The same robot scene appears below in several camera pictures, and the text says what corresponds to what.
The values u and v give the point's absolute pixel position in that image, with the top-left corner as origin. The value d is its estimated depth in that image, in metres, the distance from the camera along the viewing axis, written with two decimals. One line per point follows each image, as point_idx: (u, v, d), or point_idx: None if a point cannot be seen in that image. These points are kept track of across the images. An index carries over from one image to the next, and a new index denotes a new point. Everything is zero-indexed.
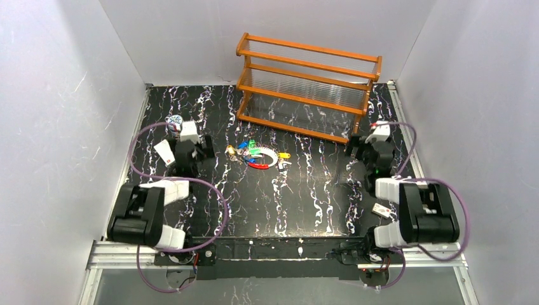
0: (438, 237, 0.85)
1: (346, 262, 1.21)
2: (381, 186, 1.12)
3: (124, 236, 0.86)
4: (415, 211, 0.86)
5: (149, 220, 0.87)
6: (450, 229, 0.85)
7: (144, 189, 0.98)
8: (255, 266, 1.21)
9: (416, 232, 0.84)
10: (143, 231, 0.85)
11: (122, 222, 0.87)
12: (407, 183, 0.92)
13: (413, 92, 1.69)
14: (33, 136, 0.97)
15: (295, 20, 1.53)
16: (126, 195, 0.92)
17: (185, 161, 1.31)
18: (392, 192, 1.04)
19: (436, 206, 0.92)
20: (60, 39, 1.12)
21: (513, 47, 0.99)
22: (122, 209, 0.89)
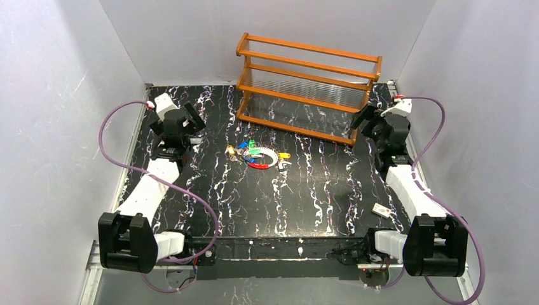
0: (441, 272, 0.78)
1: (346, 262, 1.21)
2: (395, 180, 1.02)
3: (120, 266, 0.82)
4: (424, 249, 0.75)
5: (139, 256, 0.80)
6: (456, 265, 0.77)
7: (128, 216, 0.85)
8: (254, 266, 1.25)
9: (418, 268, 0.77)
10: (136, 264, 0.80)
11: (115, 254, 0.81)
12: (423, 217, 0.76)
13: (413, 92, 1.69)
14: (34, 136, 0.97)
15: (295, 20, 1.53)
16: (106, 228, 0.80)
17: (176, 133, 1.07)
18: (405, 196, 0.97)
19: (449, 237, 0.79)
20: (60, 40, 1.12)
21: (512, 47, 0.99)
22: (108, 242, 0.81)
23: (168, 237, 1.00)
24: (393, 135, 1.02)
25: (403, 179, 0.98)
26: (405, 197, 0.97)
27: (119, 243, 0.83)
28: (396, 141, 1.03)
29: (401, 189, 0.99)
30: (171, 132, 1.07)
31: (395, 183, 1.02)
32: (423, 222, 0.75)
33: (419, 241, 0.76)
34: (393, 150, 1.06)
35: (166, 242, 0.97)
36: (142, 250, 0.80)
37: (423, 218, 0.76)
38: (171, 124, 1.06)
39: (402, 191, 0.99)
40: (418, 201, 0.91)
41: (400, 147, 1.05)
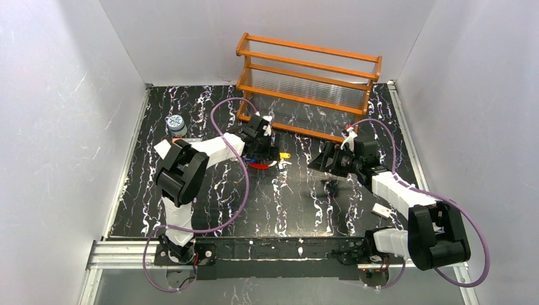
0: (450, 262, 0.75)
1: (346, 262, 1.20)
2: (380, 186, 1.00)
3: (166, 186, 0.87)
4: (429, 239, 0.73)
5: (186, 182, 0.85)
6: (463, 250, 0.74)
7: (195, 150, 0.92)
8: (255, 267, 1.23)
9: (428, 262, 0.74)
10: (178, 189, 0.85)
11: (168, 173, 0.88)
12: (417, 208, 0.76)
13: (413, 92, 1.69)
14: (34, 136, 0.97)
15: (295, 20, 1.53)
16: (174, 150, 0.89)
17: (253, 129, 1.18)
18: (395, 198, 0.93)
19: (447, 225, 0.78)
20: (60, 39, 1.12)
21: (512, 47, 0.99)
22: (169, 162, 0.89)
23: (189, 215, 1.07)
24: (365, 147, 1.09)
25: (388, 181, 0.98)
26: (394, 200, 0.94)
27: (175, 169, 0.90)
28: (370, 152, 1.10)
29: (388, 193, 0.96)
30: (251, 124, 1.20)
31: (381, 189, 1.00)
32: (418, 213, 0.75)
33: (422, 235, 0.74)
34: (371, 164, 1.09)
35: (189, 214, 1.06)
36: (192, 176, 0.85)
37: (417, 208, 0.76)
38: (256, 119, 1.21)
39: (389, 196, 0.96)
40: (407, 196, 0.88)
41: (375, 159, 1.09)
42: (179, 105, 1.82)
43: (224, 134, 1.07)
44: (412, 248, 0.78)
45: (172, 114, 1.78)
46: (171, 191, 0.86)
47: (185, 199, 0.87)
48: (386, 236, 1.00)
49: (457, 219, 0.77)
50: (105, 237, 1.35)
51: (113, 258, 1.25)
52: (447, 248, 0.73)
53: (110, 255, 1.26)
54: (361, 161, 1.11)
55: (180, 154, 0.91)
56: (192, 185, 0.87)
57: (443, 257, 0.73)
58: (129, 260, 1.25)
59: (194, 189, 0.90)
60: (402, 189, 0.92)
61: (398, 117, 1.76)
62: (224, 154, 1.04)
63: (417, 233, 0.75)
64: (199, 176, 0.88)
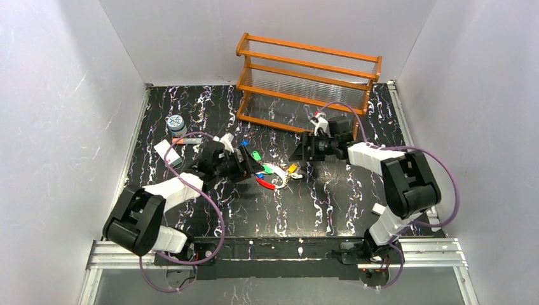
0: (424, 204, 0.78)
1: (346, 262, 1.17)
2: (356, 155, 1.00)
3: (117, 238, 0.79)
4: (400, 184, 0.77)
5: (142, 229, 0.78)
6: (435, 192, 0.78)
7: (149, 193, 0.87)
8: (255, 266, 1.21)
9: (407, 206, 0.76)
10: (133, 239, 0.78)
11: (119, 224, 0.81)
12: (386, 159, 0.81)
13: (413, 92, 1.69)
14: (34, 136, 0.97)
15: (295, 20, 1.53)
16: (127, 197, 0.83)
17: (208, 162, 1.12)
18: (370, 163, 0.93)
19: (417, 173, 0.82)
20: (60, 39, 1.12)
21: (512, 47, 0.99)
22: (121, 209, 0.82)
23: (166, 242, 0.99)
24: (338, 125, 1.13)
25: (363, 148, 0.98)
26: (369, 164, 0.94)
27: (128, 216, 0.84)
28: (344, 129, 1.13)
29: (364, 159, 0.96)
30: (205, 159, 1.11)
31: (357, 157, 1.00)
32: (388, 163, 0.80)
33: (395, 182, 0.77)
34: (346, 140, 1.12)
35: (168, 236, 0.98)
36: (148, 224, 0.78)
37: (387, 160, 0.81)
38: (208, 152, 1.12)
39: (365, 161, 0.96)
40: (379, 154, 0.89)
41: (350, 134, 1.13)
42: (179, 105, 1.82)
43: (181, 175, 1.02)
44: (391, 201, 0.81)
45: (172, 114, 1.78)
46: (124, 243, 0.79)
47: (142, 250, 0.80)
48: (380, 223, 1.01)
49: (424, 164, 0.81)
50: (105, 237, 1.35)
51: (113, 258, 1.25)
52: (418, 192, 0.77)
53: (110, 255, 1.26)
54: (337, 139, 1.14)
55: (133, 200, 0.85)
56: (149, 233, 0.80)
57: (417, 201, 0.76)
58: (128, 261, 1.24)
59: (152, 236, 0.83)
60: (375, 151, 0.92)
61: (398, 117, 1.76)
62: (183, 193, 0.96)
63: (391, 183, 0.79)
64: (156, 221, 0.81)
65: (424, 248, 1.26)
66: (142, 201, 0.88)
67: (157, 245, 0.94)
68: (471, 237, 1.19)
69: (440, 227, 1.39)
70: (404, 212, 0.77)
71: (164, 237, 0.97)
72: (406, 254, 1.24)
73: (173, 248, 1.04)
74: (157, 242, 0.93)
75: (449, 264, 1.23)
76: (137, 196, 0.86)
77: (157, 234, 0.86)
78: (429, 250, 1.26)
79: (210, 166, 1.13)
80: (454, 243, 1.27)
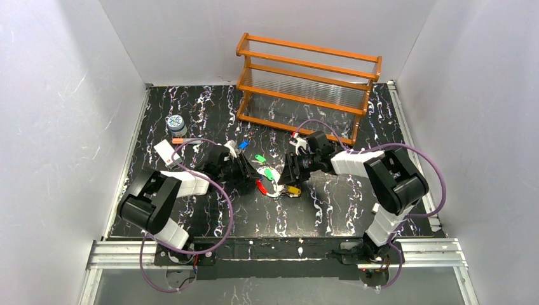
0: (414, 196, 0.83)
1: (346, 262, 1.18)
2: (339, 164, 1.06)
3: (131, 216, 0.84)
4: (388, 182, 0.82)
5: (156, 208, 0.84)
6: (422, 183, 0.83)
7: (163, 176, 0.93)
8: (255, 267, 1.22)
9: (398, 201, 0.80)
10: (147, 218, 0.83)
11: (133, 202, 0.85)
12: (370, 161, 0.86)
13: (413, 91, 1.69)
14: (33, 136, 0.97)
15: (295, 20, 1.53)
16: (144, 177, 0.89)
17: (215, 162, 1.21)
18: (354, 166, 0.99)
19: (400, 168, 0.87)
20: (60, 39, 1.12)
21: (513, 46, 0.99)
22: (136, 187, 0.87)
23: (171, 236, 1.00)
24: (317, 140, 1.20)
25: (344, 155, 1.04)
26: (354, 169, 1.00)
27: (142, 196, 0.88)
28: (323, 143, 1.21)
29: (347, 166, 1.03)
30: (211, 161, 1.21)
31: (341, 165, 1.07)
32: (372, 163, 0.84)
33: (382, 181, 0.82)
34: (327, 152, 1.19)
35: (173, 227, 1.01)
36: (163, 203, 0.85)
37: (370, 161, 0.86)
38: (214, 154, 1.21)
39: (349, 168, 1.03)
40: (360, 157, 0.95)
41: (330, 147, 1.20)
42: (179, 105, 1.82)
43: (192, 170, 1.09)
44: (382, 198, 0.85)
45: (172, 114, 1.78)
46: (138, 221, 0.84)
47: (155, 229, 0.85)
48: (376, 223, 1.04)
49: (405, 158, 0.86)
50: (105, 237, 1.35)
51: (113, 258, 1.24)
52: (407, 187, 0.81)
53: (110, 255, 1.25)
54: (319, 153, 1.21)
55: (149, 182, 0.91)
56: (163, 213, 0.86)
57: (407, 195, 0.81)
58: (128, 260, 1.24)
59: (165, 216, 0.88)
60: (355, 155, 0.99)
61: (398, 117, 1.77)
62: (194, 185, 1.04)
63: (378, 182, 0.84)
64: (171, 200, 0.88)
65: (424, 248, 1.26)
66: (156, 184, 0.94)
67: (163, 234, 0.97)
68: (471, 237, 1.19)
69: (440, 227, 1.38)
70: (398, 207, 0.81)
71: (171, 227, 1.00)
72: (406, 254, 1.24)
73: (175, 243, 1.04)
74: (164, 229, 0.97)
75: (450, 264, 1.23)
76: (152, 178, 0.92)
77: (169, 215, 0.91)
78: (429, 250, 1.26)
79: (215, 168, 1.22)
80: (454, 243, 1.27)
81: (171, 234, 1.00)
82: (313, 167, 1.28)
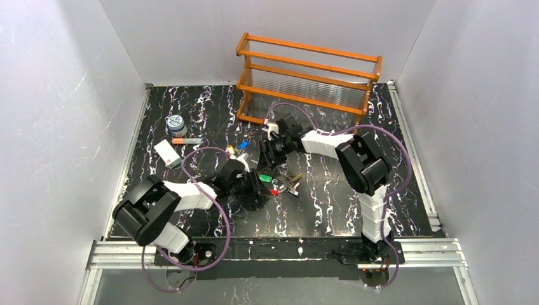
0: (380, 176, 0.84)
1: (346, 262, 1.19)
2: (309, 144, 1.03)
3: (124, 223, 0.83)
4: (356, 165, 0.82)
5: (149, 222, 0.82)
6: (386, 164, 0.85)
7: (166, 187, 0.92)
8: (254, 267, 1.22)
9: (366, 182, 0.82)
10: (137, 229, 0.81)
11: (128, 210, 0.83)
12: (340, 145, 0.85)
13: (413, 91, 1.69)
14: (33, 136, 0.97)
15: (295, 20, 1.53)
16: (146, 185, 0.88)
17: (226, 178, 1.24)
18: (324, 149, 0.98)
19: (367, 150, 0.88)
20: (59, 38, 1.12)
21: (513, 46, 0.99)
22: (136, 196, 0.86)
23: (166, 242, 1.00)
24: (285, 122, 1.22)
25: (314, 136, 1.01)
26: (325, 151, 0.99)
27: (140, 204, 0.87)
28: (292, 123, 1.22)
29: (319, 147, 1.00)
30: (223, 175, 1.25)
31: (311, 145, 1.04)
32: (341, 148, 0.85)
33: (351, 164, 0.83)
34: (296, 131, 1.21)
35: (170, 234, 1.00)
36: (157, 217, 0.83)
37: (340, 145, 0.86)
38: (226, 170, 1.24)
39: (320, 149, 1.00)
40: (331, 140, 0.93)
41: (297, 127, 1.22)
42: (179, 105, 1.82)
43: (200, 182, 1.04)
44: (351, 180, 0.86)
45: (172, 114, 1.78)
46: (129, 230, 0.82)
47: (143, 241, 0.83)
48: (365, 218, 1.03)
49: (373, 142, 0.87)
50: (105, 237, 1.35)
51: (113, 258, 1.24)
52: (373, 168, 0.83)
53: (110, 255, 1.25)
54: (288, 134, 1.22)
55: (150, 190, 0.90)
56: (154, 225, 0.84)
57: (372, 176, 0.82)
58: (128, 260, 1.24)
59: (157, 228, 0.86)
60: (326, 137, 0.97)
61: (398, 117, 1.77)
62: (196, 199, 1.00)
63: (347, 166, 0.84)
64: (166, 214, 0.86)
65: (424, 248, 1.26)
66: (157, 194, 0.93)
67: (159, 240, 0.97)
68: (471, 237, 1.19)
69: (440, 227, 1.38)
70: (365, 187, 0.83)
71: (168, 234, 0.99)
72: (406, 254, 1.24)
73: (173, 247, 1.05)
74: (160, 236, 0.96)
75: (450, 264, 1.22)
76: (155, 187, 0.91)
77: (162, 227, 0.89)
78: (429, 250, 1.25)
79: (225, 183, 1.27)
80: (454, 243, 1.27)
81: (168, 239, 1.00)
82: (285, 149, 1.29)
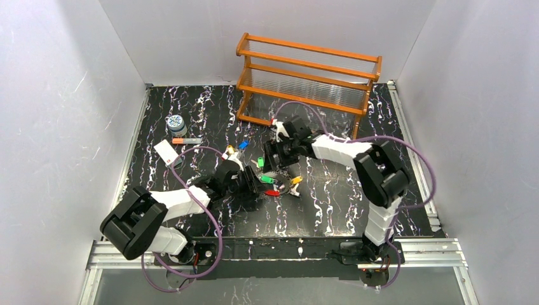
0: (399, 189, 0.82)
1: (346, 262, 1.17)
2: (321, 150, 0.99)
3: (112, 238, 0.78)
4: (377, 178, 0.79)
5: (135, 235, 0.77)
6: (405, 176, 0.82)
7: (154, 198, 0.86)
8: (254, 267, 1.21)
9: (386, 196, 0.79)
10: (124, 244, 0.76)
11: (115, 224, 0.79)
12: (360, 155, 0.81)
13: (413, 91, 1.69)
14: (33, 136, 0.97)
15: (295, 20, 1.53)
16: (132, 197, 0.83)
17: (221, 180, 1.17)
18: (337, 156, 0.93)
19: (386, 160, 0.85)
20: (59, 39, 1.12)
21: (513, 46, 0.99)
22: (122, 209, 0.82)
23: (162, 247, 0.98)
24: (293, 124, 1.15)
25: (327, 143, 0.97)
26: (338, 159, 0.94)
27: (128, 217, 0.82)
28: (300, 126, 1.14)
29: (331, 154, 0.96)
30: (217, 177, 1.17)
31: (323, 152, 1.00)
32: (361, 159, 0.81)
33: (372, 176, 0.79)
34: (305, 135, 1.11)
35: (165, 240, 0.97)
36: (143, 231, 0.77)
37: (359, 156, 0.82)
38: (221, 172, 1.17)
39: (332, 156, 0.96)
40: (347, 149, 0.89)
41: (307, 130, 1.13)
42: (179, 105, 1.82)
43: (191, 188, 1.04)
44: (368, 191, 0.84)
45: (173, 114, 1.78)
46: (117, 244, 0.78)
47: (132, 256, 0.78)
48: (371, 222, 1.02)
49: (392, 151, 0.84)
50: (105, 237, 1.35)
51: (113, 258, 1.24)
52: (393, 180, 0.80)
53: (110, 255, 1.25)
54: (296, 138, 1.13)
55: (137, 203, 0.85)
56: (142, 240, 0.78)
57: (392, 189, 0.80)
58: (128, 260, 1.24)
59: (147, 241, 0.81)
60: (341, 145, 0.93)
61: (398, 117, 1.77)
62: (187, 206, 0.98)
63: (367, 178, 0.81)
64: (154, 227, 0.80)
65: (424, 248, 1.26)
66: (145, 205, 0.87)
67: (154, 247, 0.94)
68: (471, 237, 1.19)
69: (440, 227, 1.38)
70: (384, 200, 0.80)
71: (161, 241, 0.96)
72: (406, 254, 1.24)
73: (172, 250, 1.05)
74: (154, 244, 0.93)
75: (450, 264, 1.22)
76: (142, 199, 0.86)
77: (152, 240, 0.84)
78: (429, 250, 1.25)
79: (219, 186, 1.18)
80: (454, 243, 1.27)
81: (164, 244, 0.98)
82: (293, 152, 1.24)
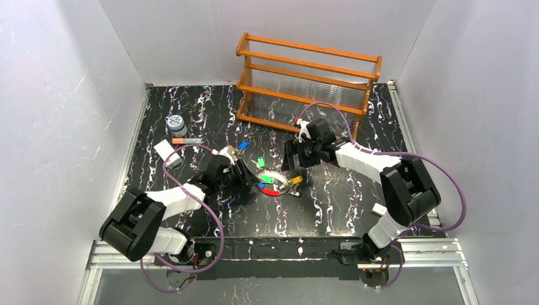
0: (426, 209, 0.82)
1: (346, 262, 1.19)
2: (344, 159, 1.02)
3: (113, 242, 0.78)
4: (403, 196, 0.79)
5: (138, 235, 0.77)
6: (434, 196, 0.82)
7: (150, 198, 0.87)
8: (255, 267, 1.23)
9: (411, 215, 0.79)
10: (127, 245, 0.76)
11: (115, 227, 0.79)
12: (388, 170, 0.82)
13: (413, 91, 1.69)
14: (33, 136, 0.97)
15: (295, 20, 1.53)
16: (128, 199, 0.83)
17: (213, 174, 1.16)
18: (362, 167, 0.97)
19: (414, 178, 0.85)
20: (58, 38, 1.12)
21: (513, 46, 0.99)
22: (120, 211, 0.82)
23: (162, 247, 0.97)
24: (318, 128, 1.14)
25: (352, 152, 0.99)
26: (362, 169, 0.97)
27: (126, 219, 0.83)
28: (324, 131, 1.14)
29: (355, 164, 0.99)
30: (210, 172, 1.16)
31: (346, 160, 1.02)
32: (389, 173, 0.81)
33: (399, 194, 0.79)
34: (328, 141, 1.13)
35: (165, 240, 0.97)
36: (145, 230, 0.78)
37: (387, 170, 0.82)
38: (212, 166, 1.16)
39: (357, 166, 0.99)
40: (374, 162, 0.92)
41: (332, 135, 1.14)
42: (179, 105, 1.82)
43: (184, 185, 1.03)
44: (393, 209, 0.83)
45: (172, 114, 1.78)
46: (119, 247, 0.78)
47: (135, 257, 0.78)
48: (379, 227, 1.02)
49: (423, 170, 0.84)
50: None
51: (113, 258, 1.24)
52: (419, 199, 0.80)
53: (110, 255, 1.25)
54: (320, 142, 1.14)
55: (134, 204, 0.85)
56: (144, 239, 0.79)
57: (419, 207, 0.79)
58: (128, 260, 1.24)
59: (149, 241, 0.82)
60: (367, 155, 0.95)
61: (398, 117, 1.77)
62: (185, 203, 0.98)
63: (393, 195, 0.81)
64: (155, 225, 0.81)
65: (424, 248, 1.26)
66: (142, 206, 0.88)
67: (154, 248, 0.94)
68: (471, 237, 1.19)
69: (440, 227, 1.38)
70: (409, 219, 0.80)
71: (162, 240, 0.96)
72: (406, 254, 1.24)
73: (172, 249, 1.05)
74: (154, 244, 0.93)
75: (450, 264, 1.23)
76: (138, 200, 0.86)
77: (153, 240, 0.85)
78: (429, 250, 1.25)
79: (213, 181, 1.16)
80: (454, 243, 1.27)
81: (164, 244, 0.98)
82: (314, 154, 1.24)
